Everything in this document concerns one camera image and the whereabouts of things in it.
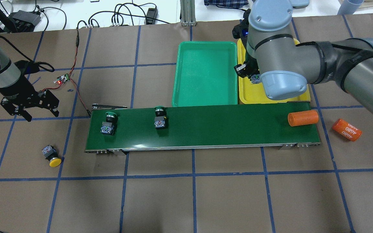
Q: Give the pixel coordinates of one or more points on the aluminium frame post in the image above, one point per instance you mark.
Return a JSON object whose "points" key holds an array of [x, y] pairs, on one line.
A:
{"points": [[187, 13]]}

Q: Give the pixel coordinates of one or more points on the yellow plastic tray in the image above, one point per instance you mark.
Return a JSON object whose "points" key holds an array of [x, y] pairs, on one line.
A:
{"points": [[255, 94]]}

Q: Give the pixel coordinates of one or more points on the blue plastic cup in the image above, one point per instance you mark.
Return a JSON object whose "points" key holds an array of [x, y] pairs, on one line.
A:
{"points": [[349, 7]]}

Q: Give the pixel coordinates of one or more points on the small controller circuit board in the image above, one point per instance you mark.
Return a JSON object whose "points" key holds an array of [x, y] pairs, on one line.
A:
{"points": [[62, 79]]}

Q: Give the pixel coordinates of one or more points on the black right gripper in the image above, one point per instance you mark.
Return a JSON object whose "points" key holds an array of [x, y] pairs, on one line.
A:
{"points": [[241, 70]]}

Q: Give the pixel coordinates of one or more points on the yellow push button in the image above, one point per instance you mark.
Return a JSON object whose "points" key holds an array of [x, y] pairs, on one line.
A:
{"points": [[255, 79], [50, 153]]}

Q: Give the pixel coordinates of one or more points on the green plastic tray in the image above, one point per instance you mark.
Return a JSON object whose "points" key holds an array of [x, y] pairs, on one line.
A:
{"points": [[205, 74]]}

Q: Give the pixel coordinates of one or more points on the robot left arm silver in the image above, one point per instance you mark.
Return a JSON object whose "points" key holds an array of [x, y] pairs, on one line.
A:
{"points": [[11, 71]]}

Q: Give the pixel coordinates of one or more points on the green push button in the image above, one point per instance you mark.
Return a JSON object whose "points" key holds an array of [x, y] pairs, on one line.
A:
{"points": [[160, 120], [109, 125]]}

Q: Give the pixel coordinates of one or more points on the orange cylinder with 4680 print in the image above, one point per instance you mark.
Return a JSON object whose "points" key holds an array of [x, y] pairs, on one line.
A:
{"points": [[346, 130]]}

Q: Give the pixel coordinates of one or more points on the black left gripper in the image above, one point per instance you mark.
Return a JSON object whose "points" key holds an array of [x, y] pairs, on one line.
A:
{"points": [[18, 93]]}

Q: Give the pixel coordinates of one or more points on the green conveyor belt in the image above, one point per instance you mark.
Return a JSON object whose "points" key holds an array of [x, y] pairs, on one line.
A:
{"points": [[202, 127]]}

